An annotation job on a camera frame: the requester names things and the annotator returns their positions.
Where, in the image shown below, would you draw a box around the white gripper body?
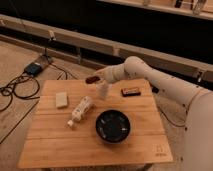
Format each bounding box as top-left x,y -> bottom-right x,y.
94,66 -> 116,84

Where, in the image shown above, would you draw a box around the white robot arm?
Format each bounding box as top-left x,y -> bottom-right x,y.
94,56 -> 213,171

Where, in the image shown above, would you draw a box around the white ceramic cup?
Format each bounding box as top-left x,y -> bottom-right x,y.
97,82 -> 109,100

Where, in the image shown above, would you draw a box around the dark chocolate bar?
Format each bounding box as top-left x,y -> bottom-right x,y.
121,87 -> 141,97

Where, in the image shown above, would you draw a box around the white plastic bottle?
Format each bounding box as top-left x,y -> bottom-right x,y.
67,96 -> 93,127

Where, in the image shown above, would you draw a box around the black bowl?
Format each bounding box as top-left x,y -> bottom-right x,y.
95,110 -> 131,144

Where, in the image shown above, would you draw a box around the beige sponge block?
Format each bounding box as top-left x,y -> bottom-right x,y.
55,92 -> 68,108

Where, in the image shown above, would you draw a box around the wooden table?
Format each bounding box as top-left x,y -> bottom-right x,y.
18,79 -> 173,169

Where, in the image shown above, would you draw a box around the black power adapter box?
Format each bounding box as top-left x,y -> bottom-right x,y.
24,62 -> 43,76

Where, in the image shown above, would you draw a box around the black floor cables right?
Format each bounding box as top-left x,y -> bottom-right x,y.
151,84 -> 186,129

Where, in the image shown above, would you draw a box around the black floor cables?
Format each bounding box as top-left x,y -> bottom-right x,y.
151,84 -> 186,129
0,72 -> 41,114

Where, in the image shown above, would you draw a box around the black floor cables left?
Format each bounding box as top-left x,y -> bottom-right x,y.
0,72 -> 41,114

